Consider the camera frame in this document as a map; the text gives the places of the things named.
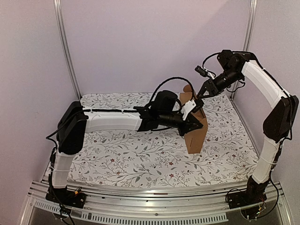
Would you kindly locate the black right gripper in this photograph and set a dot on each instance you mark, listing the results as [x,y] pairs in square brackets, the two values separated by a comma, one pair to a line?
[210,85]

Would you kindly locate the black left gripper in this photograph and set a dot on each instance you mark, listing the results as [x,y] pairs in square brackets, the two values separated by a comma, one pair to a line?
[188,125]

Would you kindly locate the brown cardboard box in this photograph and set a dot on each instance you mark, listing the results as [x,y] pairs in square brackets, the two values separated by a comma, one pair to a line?
[194,139]

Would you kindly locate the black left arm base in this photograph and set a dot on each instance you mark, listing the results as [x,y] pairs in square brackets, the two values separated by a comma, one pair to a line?
[74,198]

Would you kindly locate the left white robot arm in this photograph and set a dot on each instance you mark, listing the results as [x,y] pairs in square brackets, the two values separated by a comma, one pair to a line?
[165,110]

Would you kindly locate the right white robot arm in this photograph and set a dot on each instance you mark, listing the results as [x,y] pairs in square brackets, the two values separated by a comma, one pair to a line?
[277,127]

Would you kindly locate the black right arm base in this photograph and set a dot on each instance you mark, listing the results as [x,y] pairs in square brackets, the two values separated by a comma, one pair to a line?
[254,193]

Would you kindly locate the floral patterned table mat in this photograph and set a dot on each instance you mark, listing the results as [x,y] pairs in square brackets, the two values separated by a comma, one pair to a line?
[160,159]

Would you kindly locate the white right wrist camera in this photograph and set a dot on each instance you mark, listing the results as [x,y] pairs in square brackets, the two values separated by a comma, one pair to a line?
[204,72]

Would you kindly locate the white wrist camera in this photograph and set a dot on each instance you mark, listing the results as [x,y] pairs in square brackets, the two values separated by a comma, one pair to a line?
[204,72]
[191,106]

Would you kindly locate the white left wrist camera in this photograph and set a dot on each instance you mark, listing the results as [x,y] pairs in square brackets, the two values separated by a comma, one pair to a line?
[191,106]

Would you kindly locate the right aluminium frame post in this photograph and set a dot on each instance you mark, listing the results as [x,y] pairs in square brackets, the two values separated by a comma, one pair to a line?
[248,36]

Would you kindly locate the aluminium frame post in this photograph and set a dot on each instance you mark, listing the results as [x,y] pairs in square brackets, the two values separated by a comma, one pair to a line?
[248,36]
[65,47]

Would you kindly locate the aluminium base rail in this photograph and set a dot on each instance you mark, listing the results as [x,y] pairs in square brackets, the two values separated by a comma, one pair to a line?
[198,205]

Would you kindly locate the left aluminium frame post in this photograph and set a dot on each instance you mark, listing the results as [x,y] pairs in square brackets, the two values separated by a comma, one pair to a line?
[65,47]

